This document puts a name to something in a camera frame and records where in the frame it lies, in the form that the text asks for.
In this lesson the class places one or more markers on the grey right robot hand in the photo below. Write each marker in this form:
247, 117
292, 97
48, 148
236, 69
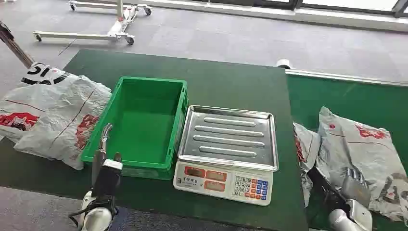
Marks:
355, 189

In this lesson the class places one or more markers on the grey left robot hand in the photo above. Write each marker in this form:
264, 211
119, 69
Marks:
97, 165

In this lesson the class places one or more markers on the large grey parcel bag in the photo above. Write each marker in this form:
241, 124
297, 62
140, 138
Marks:
360, 153

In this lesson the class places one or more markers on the green plastic crate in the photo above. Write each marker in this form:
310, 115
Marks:
143, 127

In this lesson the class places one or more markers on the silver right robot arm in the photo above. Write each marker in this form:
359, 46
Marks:
342, 221

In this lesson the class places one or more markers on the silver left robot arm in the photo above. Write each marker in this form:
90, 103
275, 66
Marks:
97, 218

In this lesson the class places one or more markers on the small grey parcel bag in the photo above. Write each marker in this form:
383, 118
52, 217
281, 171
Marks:
306, 150

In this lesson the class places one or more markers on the large white woven parcel bag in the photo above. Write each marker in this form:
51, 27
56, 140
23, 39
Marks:
54, 111

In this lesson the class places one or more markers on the white electronic scale steel tray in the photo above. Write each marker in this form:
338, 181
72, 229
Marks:
228, 150

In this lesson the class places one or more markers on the conveyor end roller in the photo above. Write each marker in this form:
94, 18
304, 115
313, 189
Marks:
283, 63

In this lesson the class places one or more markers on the dark metal pole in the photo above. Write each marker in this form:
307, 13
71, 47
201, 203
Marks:
14, 46

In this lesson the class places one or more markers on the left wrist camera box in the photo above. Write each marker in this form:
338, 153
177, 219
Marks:
108, 181

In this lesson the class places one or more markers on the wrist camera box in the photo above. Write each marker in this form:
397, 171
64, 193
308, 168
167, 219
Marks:
361, 213
108, 181

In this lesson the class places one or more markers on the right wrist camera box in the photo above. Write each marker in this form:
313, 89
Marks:
361, 213

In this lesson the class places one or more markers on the silver conveyor side rail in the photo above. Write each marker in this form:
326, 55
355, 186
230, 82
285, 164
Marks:
347, 77

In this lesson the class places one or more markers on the white wheeled stand frame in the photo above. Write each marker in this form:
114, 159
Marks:
118, 32

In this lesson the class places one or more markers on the dark window frame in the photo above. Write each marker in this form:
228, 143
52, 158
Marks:
318, 3

